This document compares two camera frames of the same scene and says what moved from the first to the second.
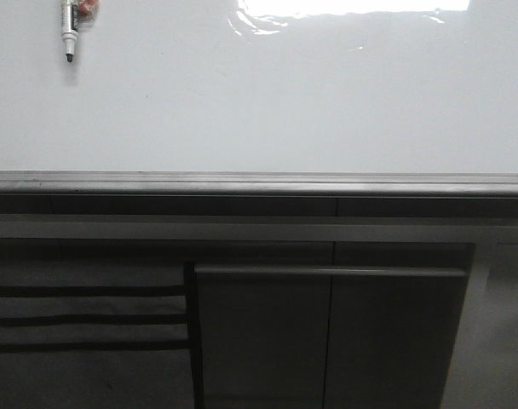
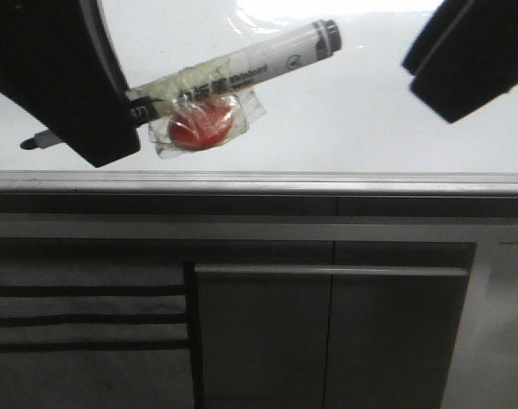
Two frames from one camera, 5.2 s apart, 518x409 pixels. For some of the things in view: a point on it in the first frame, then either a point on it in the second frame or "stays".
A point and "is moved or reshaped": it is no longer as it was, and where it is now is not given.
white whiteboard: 404,98 stays
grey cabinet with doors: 328,325 stays
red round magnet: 88,8 is moved or reshaped
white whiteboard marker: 70,19 is moved or reshaped
